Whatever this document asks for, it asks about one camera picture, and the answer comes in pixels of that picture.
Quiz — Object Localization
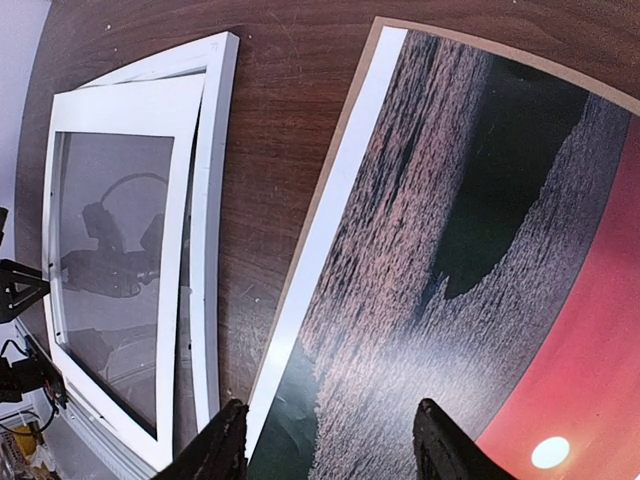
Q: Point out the white mat board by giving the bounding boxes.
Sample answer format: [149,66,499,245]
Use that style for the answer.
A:
[42,74,205,471]

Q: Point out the white picture frame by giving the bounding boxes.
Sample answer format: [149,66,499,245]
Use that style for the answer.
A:
[64,32,239,479]

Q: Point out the clear acrylic sheet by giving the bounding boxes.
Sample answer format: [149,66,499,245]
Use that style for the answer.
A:
[59,133,174,432]

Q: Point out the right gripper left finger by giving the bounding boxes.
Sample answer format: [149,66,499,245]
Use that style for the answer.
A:
[153,399,249,480]

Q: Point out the red and grey photo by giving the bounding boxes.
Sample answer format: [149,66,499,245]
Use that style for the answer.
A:
[246,17,639,479]

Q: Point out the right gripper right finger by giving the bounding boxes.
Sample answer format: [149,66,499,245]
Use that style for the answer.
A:
[413,398,514,480]

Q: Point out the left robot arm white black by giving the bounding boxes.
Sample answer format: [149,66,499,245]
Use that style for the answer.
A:
[1,259,68,410]

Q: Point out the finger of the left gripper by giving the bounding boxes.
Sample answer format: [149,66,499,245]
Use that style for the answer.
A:
[1,259,50,324]

